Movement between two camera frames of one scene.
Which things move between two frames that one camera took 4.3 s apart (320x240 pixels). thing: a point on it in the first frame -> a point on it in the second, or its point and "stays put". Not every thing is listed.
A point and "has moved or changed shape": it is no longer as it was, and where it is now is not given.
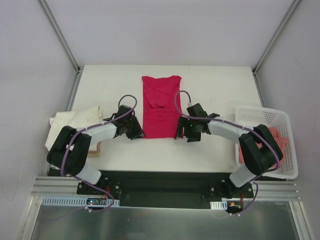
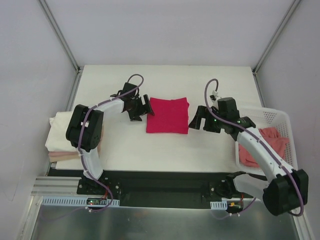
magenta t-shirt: (161, 105) has moved or changed shape
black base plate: (184, 188) stays put
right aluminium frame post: (274, 37) stays put
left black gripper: (133, 127) -> (139, 108)
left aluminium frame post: (59, 35) stays put
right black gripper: (185, 128) -> (205, 122)
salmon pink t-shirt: (281, 141) stays put
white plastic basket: (249, 117) stays put
